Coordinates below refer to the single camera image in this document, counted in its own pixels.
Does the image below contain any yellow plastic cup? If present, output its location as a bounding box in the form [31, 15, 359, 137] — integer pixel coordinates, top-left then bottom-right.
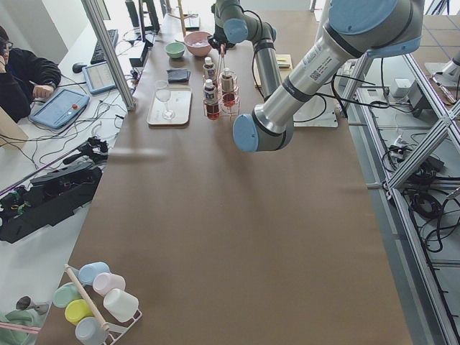
[64, 299, 93, 326]

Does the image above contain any white cup rack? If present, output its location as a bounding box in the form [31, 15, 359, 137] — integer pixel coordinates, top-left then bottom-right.
[64, 264, 143, 344]

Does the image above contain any pink bowl of ice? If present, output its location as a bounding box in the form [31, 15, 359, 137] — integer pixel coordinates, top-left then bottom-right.
[184, 31, 211, 58]

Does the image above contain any aluminium frame structure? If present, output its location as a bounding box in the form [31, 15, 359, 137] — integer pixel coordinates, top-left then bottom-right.
[349, 47, 459, 344]

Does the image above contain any black computer mouse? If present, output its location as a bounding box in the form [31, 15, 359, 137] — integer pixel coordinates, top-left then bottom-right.
[72, 63, 88, 74]

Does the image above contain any bamboo cutting board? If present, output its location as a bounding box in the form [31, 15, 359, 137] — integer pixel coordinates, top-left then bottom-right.
[254, 54, 293, 88]

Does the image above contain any clear wine glass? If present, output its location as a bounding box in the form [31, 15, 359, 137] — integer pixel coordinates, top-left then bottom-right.
[155, 80, 175, 120]

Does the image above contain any green plastic cup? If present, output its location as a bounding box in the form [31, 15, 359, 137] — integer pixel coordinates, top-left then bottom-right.
[52, 282, 82, 308]

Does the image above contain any pink plastic cup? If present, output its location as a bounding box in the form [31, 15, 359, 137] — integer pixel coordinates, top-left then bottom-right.
[92, 272, 126, 296]

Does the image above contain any white plastic cup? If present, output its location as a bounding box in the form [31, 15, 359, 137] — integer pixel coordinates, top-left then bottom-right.
[103, 288, 139, 323]

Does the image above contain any blue teach pendant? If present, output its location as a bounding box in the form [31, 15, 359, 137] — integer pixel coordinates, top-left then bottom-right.
[29, 89, 90, 129]

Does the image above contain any grey plastic cup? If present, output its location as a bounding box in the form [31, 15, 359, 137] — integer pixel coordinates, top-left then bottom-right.
[75, 317, 108, 345]

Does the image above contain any seated person in black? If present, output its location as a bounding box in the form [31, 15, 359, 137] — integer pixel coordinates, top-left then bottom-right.
[1, 29, 61, 122]

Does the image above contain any black equipment case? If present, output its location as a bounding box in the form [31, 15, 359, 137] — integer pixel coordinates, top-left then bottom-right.
[1, 162, 102, 244]

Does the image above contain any grey folded cloth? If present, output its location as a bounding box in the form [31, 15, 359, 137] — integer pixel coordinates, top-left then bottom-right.
[167, 68, 190, 83]

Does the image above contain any blue plastic cup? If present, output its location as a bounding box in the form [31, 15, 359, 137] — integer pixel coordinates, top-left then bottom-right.
[78, 262, 111, 285]

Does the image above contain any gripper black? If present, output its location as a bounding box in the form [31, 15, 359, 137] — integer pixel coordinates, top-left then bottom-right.
[207, 33, 235, 80]

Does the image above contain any black keyboard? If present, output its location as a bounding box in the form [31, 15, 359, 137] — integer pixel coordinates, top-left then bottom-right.
[89, 28, 119, 65]

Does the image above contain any copper wire bottle basket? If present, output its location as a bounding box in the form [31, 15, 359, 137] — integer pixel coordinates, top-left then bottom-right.
[203, 68, 240, 120]

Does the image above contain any mint green bowl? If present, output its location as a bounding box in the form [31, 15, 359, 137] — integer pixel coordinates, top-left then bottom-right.
[165, 42, 185, 59]

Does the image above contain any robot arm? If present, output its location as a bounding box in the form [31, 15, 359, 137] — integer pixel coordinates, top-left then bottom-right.
[211, 1, 424, 152]

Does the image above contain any cream tray with bear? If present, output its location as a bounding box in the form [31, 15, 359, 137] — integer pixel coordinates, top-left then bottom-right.
[147, 86, 192, 127]

